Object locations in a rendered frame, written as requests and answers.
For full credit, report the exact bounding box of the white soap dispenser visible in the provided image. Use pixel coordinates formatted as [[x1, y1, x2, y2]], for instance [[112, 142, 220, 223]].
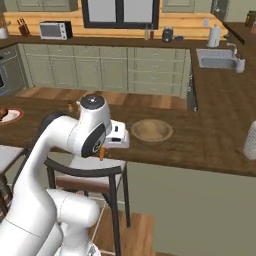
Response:
[[235, 57, 246, 74]]

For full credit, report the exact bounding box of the green wall cupboard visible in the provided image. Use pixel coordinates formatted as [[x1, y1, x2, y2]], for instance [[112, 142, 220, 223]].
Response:
[[161, 0, 197, 10], [15, 0, 80, 13]]

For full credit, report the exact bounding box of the dark jar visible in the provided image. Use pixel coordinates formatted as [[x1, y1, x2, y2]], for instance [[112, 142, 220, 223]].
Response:
[[245, 10, 256, 28]]

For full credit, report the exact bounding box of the white kettle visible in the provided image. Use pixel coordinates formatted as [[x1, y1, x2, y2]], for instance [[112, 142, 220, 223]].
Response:
[[206, 24, 223, 49]]

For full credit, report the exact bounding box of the black-framed window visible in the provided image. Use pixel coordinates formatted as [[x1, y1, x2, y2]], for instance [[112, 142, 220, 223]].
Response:
[[81, 0, 161, 30]]

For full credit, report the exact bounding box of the grey sink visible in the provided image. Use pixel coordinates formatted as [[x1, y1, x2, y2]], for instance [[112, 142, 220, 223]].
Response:
[[195, 48, 240, 71]]

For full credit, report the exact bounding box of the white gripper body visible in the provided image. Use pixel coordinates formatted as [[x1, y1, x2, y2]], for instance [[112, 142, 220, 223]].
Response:
[[105, 133, 131, 150]]

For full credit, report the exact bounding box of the silver tap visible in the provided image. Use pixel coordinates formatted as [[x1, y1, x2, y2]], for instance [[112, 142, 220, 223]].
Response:
[[226, 42, 239, 56]]

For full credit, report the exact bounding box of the green lower cupboard run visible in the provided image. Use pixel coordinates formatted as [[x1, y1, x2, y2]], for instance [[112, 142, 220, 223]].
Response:
[[17, 43, 192, 100]]

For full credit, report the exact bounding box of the red-rimmed white plate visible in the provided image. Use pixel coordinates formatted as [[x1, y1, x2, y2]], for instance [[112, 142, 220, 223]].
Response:
[[0, 107, 25, 126]]

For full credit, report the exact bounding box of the brown chicken drumstick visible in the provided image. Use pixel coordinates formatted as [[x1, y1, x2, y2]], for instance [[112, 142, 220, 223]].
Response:
[[0, 107, 9, 122]]

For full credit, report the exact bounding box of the white pot with tools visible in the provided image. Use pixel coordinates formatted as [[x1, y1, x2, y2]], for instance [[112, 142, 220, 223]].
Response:
[[0, 19, 10, 41]]

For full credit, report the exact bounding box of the grey oven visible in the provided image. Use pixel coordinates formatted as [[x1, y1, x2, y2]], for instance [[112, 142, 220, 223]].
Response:
[[0, 44, 27, 98]]

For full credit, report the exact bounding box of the black stool with white seat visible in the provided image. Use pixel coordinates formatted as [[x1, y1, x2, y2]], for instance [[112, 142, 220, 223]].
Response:
[[44, 155, 132, 256]]

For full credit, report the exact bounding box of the brown knife block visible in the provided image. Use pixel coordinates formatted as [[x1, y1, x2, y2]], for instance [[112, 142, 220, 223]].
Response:
[[16, 17, 31, 37]]

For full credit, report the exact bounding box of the wooden bowl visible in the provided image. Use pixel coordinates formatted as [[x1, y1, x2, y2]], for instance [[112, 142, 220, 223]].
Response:
[[130, 118, 175, 145]]

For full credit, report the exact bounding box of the white and black microwave oven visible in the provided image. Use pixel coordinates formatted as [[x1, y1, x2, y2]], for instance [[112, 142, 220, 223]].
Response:
[[38, 20, 74, 41]]

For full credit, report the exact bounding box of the white textured jar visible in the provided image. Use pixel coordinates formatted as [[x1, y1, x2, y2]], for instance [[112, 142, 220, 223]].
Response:
[[242, 120, 256, 161]]

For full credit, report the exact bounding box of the dark dishwasher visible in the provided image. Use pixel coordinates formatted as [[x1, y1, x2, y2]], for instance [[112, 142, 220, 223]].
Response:
[[186, 62, 199, 112]]

